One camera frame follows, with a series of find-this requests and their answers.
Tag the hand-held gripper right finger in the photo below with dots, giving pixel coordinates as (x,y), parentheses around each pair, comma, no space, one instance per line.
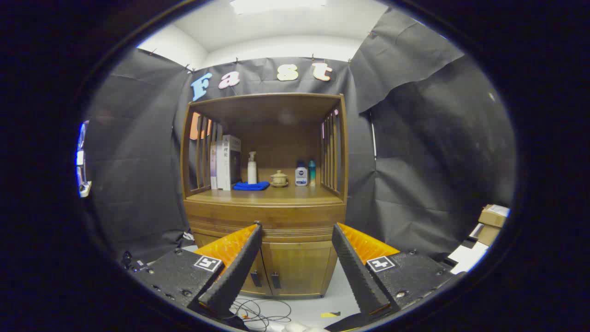
(357,276)

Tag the white lotion bottle blue cap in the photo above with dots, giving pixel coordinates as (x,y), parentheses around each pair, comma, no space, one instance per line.
(301,177)

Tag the white pump bottle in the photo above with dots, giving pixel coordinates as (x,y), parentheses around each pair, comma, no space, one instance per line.
(252,173)

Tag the wooden cabinet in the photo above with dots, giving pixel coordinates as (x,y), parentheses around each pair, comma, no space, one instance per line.
(276,108)

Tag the small brown cardboard box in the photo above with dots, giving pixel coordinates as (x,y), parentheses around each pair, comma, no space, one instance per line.
(487,234)

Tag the wooden cabinet door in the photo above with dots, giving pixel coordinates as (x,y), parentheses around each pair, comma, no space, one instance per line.
(258,263)
(299,269)

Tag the black device with white label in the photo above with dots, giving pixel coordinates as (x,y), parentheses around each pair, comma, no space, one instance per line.
(140,266)

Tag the beige lidded teacup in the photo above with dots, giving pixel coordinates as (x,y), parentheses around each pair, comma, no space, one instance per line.
(279,179)

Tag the wooden countertop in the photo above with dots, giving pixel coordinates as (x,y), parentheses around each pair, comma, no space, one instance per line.
(286,194)

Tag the blue folded cloth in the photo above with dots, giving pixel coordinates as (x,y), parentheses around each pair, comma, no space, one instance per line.
(251,186)

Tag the white book with dark portrait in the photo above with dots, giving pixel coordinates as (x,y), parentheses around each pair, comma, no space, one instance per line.
(226,161)

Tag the yellow tape piece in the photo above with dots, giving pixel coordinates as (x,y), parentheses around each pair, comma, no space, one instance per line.
(328,315)

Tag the thin white pole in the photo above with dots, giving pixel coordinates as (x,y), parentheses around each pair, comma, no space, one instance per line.
(374,138)

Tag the small black device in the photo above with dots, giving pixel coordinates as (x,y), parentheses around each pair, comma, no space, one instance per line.
(126,259)

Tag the teal slim bottle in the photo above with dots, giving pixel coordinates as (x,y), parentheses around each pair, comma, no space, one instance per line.
(312,173)

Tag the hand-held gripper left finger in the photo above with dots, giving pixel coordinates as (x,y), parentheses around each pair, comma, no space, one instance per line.
(239,272)

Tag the thin purple book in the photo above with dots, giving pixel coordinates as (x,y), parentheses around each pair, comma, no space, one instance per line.
(213,166)

